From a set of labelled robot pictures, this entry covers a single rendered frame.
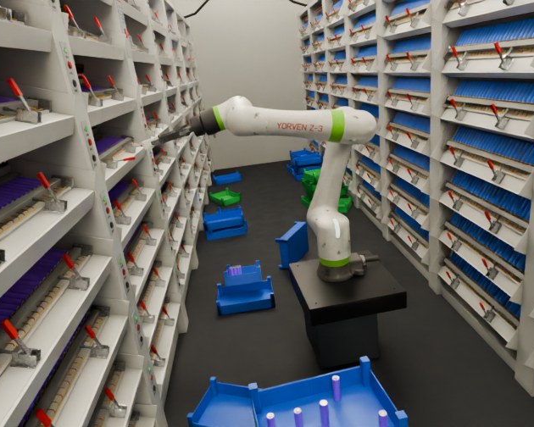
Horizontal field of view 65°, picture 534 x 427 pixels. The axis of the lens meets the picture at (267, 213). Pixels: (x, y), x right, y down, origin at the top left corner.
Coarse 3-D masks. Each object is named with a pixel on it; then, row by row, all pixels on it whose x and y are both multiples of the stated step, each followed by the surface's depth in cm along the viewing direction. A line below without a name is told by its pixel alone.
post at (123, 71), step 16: (64, 0) 155; (80, 0) 155; (96, 0) 155; (80, 16) 157; (96, 16) 157; (112, 16) 158; (96, 64) 162; (112, 64) 163; (128, 64) 163; (128, 80) 165; (128, 128) 171; (144, 160) 176; (160, 192) 190; (160, 208) 185; (176, 288) 197
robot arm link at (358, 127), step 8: (336, 112) 145; (344, 112) 145; (352, 112) 146; (360, 112) 147; (368, 112) 149; (336, 120) 143; (344, 120) 144; (352, 120) 144; (360, 120) 145; (368, 120) 145; (336, 128) 144; (344, 128) 144; (352, 128) 144; (360, 128) 145; (368, 128) 145; (336, 136) 146; (344, 136) 146; (352, 136) 146; (360, 136) 146; (368, 136) 147
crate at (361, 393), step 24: (360, 360) 102; (288, 384) 100; (312, 384) 102; (360, 384) 104; (264, 408) 100; (288, 408) 100; (312, 408) 99; (336, 408) 98; (360, 408) 97; (384, 408) 96
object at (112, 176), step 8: (96, 128) 167; (104, 128) 170; (112, 128) 170; (104, 136) 171; (120, 136) 172; (128, 136) 170; (136, 136) 172; (144, 136) 173; (136, 144) 172; (120, 152) 153; (128, 152) 155; (136, 152) 158; (144, 152) 173; (136, 160) 159; (104, 168) 116; (120, 168) 134; (128, 168) 146; (104, 176) 116; (112, 176) 125; (120, 176) 136; (112, 184) 126
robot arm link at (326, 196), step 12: (348, 108) 159; (336, 144) 164; (348, 144) 164; (324, 156) 170; (336, 156) 166; (348, 156) 168; (324, 168) 170; (336, 168) 167; (324, 180) 170; (336, 180) 169; (324, 192) 171; (336, 192) 171; (312, 204) 175; (324, 204) 171; (336, 204) 173; (312, 216) 171
